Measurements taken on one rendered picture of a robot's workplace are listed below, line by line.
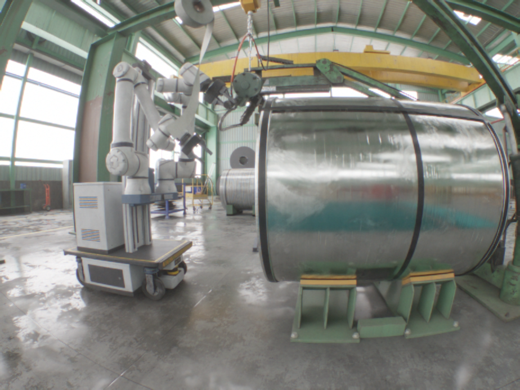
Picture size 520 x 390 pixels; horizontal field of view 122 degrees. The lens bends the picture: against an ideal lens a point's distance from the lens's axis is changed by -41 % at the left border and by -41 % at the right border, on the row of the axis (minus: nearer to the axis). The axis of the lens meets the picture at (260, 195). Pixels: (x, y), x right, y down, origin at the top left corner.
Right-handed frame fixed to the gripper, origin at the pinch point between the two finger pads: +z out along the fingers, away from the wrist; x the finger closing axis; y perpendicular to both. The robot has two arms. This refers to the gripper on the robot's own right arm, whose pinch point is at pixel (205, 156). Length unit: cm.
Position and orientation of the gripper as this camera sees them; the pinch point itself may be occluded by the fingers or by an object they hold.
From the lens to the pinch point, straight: 143.4
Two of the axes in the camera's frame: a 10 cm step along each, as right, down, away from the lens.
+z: 7.0, 6.3, 3.3
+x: -7.2, 6.3, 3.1
